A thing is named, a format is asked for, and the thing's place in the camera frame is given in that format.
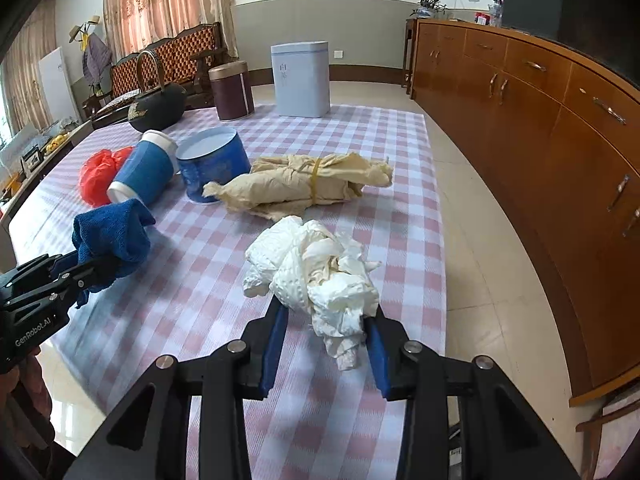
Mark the clear plastic bottle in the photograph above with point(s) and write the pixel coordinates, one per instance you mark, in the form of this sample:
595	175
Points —
495	12

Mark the pale grey square tin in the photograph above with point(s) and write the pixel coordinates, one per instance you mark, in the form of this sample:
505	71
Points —
300	80

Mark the blue towel cloth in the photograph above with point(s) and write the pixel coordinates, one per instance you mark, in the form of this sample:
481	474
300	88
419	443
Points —
115	235

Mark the long wooden sideboard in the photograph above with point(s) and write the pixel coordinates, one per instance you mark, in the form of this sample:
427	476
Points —
525	125

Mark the flat screen television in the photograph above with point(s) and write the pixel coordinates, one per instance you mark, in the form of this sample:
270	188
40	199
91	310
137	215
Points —
540	0

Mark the red plastic bag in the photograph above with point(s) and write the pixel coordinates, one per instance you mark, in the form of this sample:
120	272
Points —
97	175

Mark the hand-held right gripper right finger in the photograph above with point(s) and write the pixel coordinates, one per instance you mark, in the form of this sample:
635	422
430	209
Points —
378	360

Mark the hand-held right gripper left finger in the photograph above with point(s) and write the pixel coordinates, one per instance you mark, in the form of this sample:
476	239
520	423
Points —
272	355

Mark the person's left forearm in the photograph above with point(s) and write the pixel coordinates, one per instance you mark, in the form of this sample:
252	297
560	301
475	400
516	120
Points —
30	392

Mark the white upright panel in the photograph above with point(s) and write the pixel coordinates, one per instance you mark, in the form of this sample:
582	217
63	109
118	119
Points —
57	85

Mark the wooden upholstered bench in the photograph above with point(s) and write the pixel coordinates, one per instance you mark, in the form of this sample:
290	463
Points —
180	52

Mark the blue cup with white rims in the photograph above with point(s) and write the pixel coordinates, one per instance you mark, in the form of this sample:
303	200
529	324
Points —
142	167

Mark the blue round tin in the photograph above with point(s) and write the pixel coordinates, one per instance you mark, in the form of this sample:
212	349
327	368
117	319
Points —
215	170

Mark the pink patterned curtain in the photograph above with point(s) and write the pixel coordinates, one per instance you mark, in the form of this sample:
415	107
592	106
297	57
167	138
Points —
30	70
165	5

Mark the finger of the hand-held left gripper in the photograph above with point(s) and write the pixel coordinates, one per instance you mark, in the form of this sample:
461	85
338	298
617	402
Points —
40	269
65	284

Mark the white tissue paper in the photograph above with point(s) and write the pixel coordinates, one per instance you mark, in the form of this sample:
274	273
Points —
310	270

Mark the cluttered side table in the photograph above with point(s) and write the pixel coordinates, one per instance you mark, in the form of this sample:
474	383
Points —
40	160

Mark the beige bundled cloth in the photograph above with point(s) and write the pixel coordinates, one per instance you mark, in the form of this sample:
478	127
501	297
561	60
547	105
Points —
300	185

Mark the small potted plant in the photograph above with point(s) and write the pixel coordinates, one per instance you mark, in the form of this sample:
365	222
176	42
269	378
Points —
429	7

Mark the black iron teapot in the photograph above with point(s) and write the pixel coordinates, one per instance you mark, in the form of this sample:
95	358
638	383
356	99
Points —
157	105

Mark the checkered tablecloth table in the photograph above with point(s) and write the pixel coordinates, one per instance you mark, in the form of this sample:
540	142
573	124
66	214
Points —
200	270

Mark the coat rack with clothes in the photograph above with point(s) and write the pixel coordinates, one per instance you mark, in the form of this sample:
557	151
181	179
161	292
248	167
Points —
95	57

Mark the small red box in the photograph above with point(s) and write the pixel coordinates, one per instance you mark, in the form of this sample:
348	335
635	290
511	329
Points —
482	18

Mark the brown round canister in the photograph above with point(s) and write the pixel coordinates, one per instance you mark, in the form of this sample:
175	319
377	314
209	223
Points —
231	92

